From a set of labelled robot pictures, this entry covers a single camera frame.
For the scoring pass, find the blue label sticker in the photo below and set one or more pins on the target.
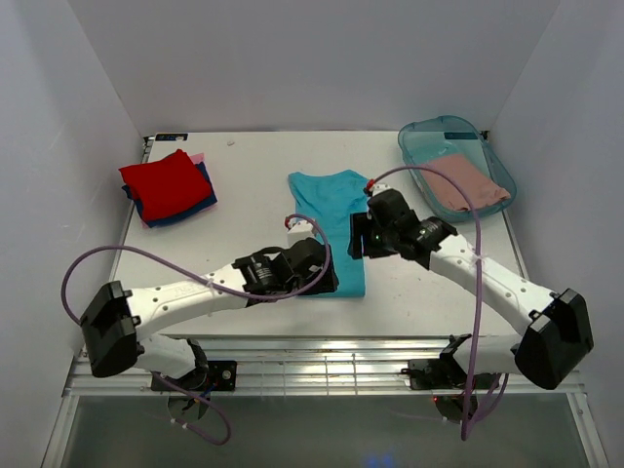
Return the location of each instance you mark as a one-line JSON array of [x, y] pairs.
[[171, 137]]

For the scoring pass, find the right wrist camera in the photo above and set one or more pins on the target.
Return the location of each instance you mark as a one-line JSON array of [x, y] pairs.
[[375, 187]]

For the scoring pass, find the pink t shirt in bin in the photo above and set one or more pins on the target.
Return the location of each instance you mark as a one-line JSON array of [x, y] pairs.
[[481, 190]]

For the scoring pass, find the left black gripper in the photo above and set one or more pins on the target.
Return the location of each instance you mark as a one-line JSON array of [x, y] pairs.
[[321, 275]]

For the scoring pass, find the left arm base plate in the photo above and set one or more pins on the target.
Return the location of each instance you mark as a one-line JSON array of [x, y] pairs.
[[213, 375]]

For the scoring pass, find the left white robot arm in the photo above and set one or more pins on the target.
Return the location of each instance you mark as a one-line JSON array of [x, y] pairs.
[[123, 327]]

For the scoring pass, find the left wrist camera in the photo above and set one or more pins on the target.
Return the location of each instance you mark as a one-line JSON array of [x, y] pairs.
[[299, 229]]

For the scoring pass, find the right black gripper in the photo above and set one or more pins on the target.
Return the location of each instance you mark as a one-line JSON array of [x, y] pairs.
[[359, 239]]

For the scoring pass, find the aluminium rail frame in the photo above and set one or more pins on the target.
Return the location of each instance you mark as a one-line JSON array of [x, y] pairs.
[[269, 367]]

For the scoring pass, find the blue folded t shirt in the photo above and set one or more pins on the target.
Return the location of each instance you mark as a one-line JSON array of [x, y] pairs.
[[166, 197]]

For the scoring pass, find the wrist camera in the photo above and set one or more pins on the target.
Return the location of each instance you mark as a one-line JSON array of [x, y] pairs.
[[375, 187], [299, 229]]

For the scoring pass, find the pink folded t shirt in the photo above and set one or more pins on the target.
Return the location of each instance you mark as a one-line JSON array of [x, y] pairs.
[[197, 158]]

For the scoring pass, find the red folded t shirt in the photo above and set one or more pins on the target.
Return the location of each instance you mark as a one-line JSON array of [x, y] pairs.
[[179, 156]]

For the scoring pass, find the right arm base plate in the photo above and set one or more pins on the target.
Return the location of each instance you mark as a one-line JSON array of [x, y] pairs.
[[438, 373]]

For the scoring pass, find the teal t shirt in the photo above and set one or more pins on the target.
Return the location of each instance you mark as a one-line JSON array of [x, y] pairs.
[[330, 200]]

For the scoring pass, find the teal plastic bin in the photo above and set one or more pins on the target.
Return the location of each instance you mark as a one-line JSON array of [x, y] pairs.
[[424, 141]]

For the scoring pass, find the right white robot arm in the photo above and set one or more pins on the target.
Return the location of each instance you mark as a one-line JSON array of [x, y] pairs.
[[551, 330]]

